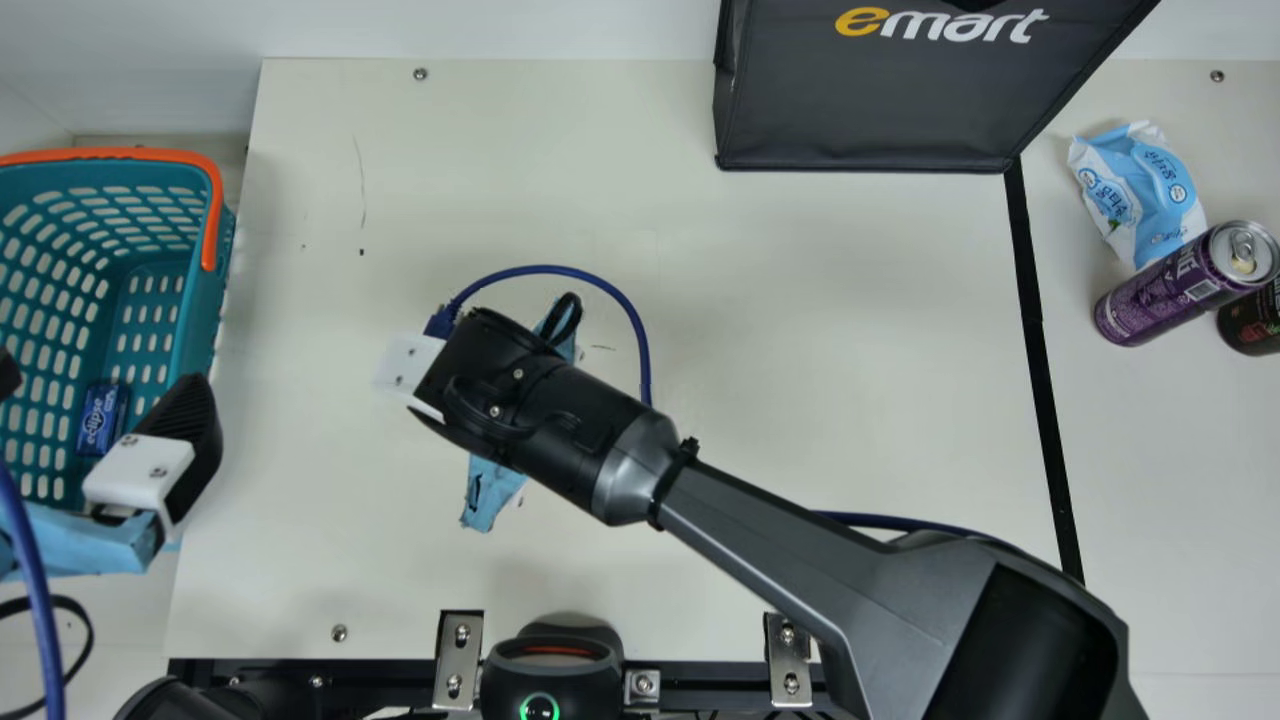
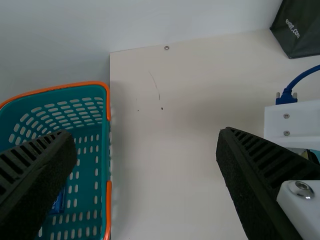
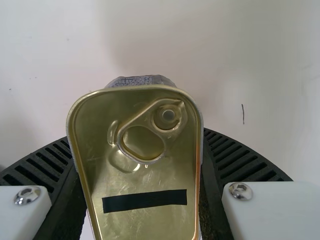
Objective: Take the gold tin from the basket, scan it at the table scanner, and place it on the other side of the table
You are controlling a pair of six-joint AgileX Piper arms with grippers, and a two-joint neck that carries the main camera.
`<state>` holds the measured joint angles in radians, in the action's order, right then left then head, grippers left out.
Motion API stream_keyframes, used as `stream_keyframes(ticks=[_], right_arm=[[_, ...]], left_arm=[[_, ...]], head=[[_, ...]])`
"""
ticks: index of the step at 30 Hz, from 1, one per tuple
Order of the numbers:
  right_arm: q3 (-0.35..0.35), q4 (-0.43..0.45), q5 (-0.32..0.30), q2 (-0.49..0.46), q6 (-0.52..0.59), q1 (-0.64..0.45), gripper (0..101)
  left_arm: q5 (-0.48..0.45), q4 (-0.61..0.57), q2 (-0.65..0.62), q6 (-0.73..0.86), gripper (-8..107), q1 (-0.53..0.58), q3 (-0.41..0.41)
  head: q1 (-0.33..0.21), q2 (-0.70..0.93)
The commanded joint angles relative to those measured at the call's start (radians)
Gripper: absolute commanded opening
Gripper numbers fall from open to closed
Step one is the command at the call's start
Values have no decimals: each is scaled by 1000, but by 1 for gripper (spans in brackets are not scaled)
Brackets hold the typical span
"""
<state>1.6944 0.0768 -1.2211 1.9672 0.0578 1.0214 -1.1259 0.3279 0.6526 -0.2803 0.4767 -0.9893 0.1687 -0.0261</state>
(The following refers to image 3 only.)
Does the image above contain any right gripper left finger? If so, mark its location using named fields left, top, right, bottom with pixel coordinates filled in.
left=0, top=136, right=89, bottom=240

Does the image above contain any gold rectangular tin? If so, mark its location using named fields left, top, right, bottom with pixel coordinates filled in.
left=66, top=74, right=205, bottom=240

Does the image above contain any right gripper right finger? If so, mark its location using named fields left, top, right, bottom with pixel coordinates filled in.
left=198, top=127, right=320, bottom=240

